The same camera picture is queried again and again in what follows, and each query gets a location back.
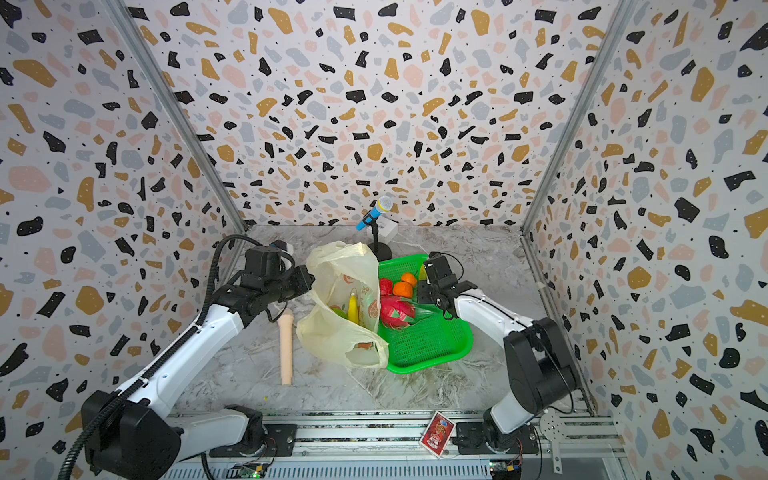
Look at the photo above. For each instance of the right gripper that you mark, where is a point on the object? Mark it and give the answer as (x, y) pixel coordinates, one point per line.
(432, 279)

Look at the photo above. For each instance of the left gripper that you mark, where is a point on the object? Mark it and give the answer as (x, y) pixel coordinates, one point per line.
(304, 284)

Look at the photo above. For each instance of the orange toy fruit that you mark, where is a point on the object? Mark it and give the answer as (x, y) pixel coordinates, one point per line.
(409, 278)
(403, 289)

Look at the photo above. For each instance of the pink toy dragon fruit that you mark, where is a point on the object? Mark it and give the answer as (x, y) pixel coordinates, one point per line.
(400, 313)

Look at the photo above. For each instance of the red toy apple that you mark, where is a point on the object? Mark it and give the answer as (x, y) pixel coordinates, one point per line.
(385, 287)

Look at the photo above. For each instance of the yellow toy banana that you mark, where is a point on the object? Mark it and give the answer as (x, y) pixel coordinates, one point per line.
(353, 308)

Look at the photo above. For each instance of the yellow plastic bag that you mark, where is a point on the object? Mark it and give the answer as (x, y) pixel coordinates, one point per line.
(338, 268)

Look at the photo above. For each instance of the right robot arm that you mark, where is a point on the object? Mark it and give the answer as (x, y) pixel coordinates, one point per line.
(539, 363)

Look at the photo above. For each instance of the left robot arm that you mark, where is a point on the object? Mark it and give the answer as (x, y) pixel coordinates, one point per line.
(128, 433)

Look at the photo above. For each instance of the beige toy microphone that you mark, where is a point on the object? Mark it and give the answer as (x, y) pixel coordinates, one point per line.
(286, 325)

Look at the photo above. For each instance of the green plastic basket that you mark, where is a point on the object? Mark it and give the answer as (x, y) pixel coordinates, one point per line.
(429, 341)

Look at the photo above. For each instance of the black microphone stand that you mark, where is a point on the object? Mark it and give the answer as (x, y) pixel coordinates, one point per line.
(381, 250)

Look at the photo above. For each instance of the white cardboard box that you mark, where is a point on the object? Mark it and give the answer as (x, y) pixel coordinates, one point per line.
(388, 228)

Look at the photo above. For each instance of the blue toy microphone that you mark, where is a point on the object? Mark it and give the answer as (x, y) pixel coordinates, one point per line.
(382, 205)

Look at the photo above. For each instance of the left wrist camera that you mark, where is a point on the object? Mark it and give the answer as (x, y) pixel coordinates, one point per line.
(266, 262)

